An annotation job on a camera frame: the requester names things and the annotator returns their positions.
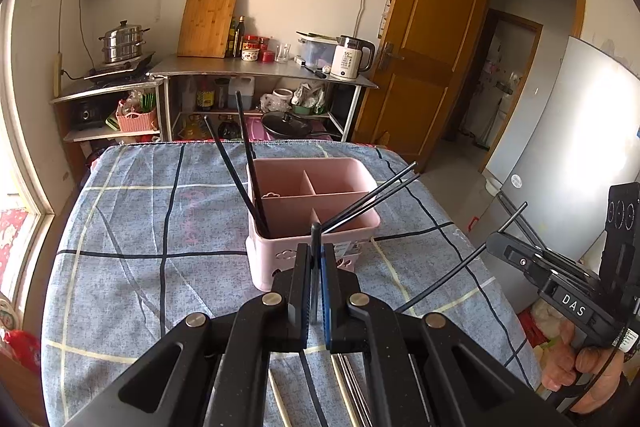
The gas stove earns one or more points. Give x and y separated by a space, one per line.
120 69

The black wok with lid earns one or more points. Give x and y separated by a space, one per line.
292 127

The small pink woven basket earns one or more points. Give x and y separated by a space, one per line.
135 119

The white electric kettle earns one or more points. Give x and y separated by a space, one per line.
347 59

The wooden cutting board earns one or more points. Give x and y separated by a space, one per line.
207 24

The grey refrigerator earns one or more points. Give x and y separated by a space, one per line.
575 132

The black cooker appliance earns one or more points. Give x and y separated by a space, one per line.
87 114

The white sliding door frame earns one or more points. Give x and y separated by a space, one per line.
30 107

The red patterned floor mat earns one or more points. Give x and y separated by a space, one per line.
12 229

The brown wooden door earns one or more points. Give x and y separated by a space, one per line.
425 32

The white plastic jug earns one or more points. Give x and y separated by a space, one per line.
241 94

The kitchen knife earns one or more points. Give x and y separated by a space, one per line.
312 69

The white floral jar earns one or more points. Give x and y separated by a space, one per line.
250 55

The beige power strip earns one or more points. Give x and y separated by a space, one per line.
57 72

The red lidded jar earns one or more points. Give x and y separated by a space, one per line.
250 42

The steel stove stand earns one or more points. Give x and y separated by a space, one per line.
100 92

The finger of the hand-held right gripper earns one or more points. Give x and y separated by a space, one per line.
570 269
515 257

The person's right hand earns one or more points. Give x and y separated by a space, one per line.
560 367

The light wooden chopstick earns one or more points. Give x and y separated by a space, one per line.
280 399

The clear plastic lidded container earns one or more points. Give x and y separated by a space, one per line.
317 52

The pink plastic utensil basket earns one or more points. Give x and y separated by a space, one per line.
272 264

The steel steamer pot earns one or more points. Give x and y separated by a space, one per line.
124 44

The dark sauce bottle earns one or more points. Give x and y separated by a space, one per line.
205 97

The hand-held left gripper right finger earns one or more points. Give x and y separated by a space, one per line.
326 297

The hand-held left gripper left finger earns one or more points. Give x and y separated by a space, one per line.
302 307

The dark oil bottle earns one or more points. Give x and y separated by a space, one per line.
240 39

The clear drinking glass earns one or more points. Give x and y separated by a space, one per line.
282 53

